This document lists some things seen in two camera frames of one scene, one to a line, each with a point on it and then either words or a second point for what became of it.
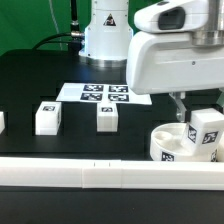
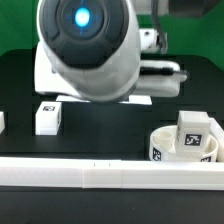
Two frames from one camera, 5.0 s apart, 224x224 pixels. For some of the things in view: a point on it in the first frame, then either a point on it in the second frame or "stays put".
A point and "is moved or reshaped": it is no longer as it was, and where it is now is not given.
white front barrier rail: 110,174 stays put
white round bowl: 166,145 is moved or reshaped
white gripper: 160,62 -> 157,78
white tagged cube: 48,118 stays put
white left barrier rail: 2,122 stays put
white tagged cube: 204,132 is moved or reshaped
